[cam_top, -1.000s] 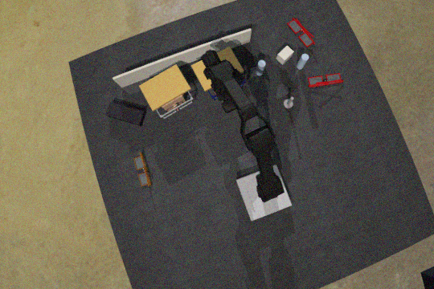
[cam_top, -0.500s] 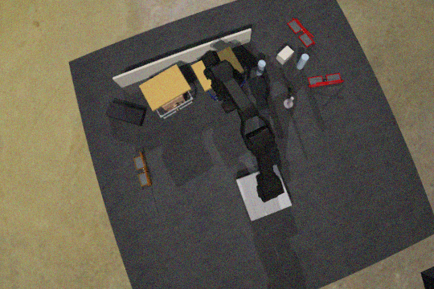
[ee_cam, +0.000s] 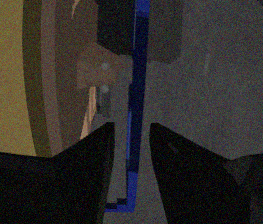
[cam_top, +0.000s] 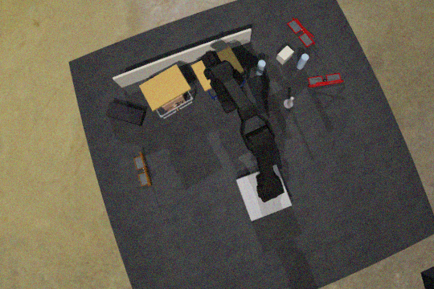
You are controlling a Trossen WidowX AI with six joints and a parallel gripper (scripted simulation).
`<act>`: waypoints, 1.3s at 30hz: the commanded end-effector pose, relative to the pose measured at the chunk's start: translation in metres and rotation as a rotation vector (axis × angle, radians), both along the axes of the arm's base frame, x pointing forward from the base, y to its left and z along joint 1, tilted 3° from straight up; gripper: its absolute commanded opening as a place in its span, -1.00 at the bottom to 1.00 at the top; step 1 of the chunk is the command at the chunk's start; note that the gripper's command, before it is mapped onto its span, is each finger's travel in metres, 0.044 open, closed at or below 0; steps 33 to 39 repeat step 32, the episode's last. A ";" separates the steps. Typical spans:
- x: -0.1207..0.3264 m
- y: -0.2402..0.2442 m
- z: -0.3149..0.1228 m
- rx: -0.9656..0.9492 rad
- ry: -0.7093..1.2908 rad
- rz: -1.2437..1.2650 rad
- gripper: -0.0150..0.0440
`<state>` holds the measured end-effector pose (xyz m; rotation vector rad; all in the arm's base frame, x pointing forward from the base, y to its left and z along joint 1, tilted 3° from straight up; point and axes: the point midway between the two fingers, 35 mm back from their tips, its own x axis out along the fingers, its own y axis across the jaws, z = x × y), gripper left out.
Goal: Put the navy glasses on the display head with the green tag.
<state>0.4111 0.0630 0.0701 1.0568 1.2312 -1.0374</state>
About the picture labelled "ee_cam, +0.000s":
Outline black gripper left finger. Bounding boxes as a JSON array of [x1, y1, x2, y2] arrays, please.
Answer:
[[0, 123, 115, 224]]

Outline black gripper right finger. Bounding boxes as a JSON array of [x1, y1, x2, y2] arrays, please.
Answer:
[[148, 124, 263, 224]]

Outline navy glasses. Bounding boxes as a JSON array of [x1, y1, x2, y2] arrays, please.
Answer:
[[104, 0, 150, 213]]

